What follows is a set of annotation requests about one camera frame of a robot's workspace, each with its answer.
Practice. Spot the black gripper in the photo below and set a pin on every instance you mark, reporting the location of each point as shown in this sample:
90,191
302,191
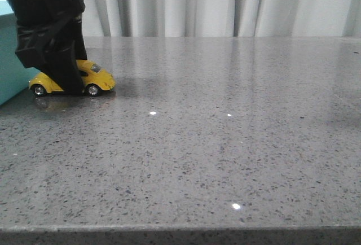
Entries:
49,41

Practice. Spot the yellow toy beetle car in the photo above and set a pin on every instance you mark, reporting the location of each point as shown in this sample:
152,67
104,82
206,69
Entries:
95,78

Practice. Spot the light blue plastic box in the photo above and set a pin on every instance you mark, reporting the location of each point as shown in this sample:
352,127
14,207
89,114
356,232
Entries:
14,76

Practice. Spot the white pleated curtain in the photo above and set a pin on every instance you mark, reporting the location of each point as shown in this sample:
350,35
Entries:
222,18

